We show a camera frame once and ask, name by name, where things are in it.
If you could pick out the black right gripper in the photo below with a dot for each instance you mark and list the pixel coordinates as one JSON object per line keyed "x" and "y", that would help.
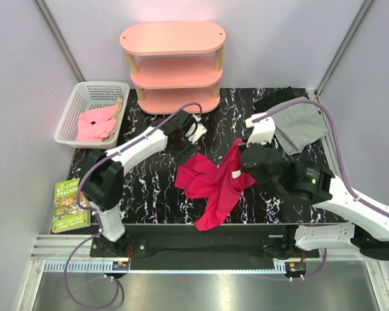
{"x": 243, "y": 169}

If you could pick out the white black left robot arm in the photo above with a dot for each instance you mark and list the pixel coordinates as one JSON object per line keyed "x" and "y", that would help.
{"x": 101, "y": 179}

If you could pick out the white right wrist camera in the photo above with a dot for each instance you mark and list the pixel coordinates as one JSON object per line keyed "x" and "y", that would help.
{"x": 263, "y": 129}

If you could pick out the white plastic basket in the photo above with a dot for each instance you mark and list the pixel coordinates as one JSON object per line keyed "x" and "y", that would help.
{"x": 86, "y": 96}

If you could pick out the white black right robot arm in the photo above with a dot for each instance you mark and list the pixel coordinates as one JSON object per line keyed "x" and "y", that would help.
{"x": 366, "y": 225}

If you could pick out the light pink cloth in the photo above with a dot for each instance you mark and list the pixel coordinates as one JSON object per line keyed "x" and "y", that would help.
{"x": 95, "y": 124}

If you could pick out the aluminium frame rail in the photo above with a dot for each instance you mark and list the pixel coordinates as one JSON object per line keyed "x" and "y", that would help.
{"x": 71, "y": 253}

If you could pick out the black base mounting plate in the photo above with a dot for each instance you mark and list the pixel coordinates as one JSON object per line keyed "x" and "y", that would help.
{"x": 181, "y": 247}

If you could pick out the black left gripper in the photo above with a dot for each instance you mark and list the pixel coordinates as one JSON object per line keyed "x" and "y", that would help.
{"x": 182, "y": 153}

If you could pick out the pink three-tier shelf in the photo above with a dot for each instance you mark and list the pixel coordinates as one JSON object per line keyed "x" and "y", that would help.
{"x": 175, "y": 64}

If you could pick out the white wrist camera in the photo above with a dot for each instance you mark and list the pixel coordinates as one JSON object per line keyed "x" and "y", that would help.
{"x": 263, "y": 129}
{"x": 195, "y": 132}

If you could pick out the red t-shirt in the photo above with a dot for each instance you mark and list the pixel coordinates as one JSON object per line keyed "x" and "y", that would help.
{"x": 221, "y": 185}

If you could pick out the black folded t-shirt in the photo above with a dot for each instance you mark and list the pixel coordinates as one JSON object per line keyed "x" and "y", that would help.
{"x": 278, "y": 96}

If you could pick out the beige cloth in basket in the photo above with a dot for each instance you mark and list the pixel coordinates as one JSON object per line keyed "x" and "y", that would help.
{"x": 115, "y": 117}

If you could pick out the grey folded t-shirt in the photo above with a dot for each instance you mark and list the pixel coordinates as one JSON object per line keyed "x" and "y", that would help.
{"x": 299, "y": 126}

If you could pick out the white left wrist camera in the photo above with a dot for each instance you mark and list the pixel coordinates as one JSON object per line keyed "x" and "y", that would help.
{"x": 195, "y": 132}

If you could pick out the green treehouse book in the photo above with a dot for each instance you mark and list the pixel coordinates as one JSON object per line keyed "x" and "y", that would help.
{"x": 67, "y": 215}

